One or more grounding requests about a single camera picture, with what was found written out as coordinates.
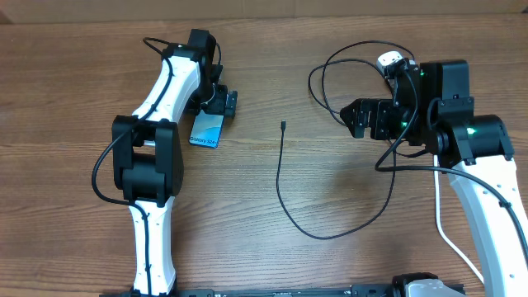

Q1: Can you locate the Samsung Galaxy smartphone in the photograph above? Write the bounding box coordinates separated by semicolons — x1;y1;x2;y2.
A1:
189;111;224;149

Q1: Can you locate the black USB charging cable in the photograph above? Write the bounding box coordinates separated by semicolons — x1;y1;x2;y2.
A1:
276;40;431;241

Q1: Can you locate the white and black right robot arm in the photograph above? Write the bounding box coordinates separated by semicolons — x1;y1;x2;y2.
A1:
340;59;527;296

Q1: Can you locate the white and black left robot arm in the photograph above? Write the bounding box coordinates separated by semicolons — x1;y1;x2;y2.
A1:
110;29;238;296

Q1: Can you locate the white charger plug adapter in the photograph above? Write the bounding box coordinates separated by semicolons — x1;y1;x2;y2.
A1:
376;50;403;77

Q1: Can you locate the white power strip cord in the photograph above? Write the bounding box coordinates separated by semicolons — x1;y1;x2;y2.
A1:
432;153;485;285

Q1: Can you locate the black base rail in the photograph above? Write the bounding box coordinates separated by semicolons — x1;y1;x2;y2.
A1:
98;271;467;297

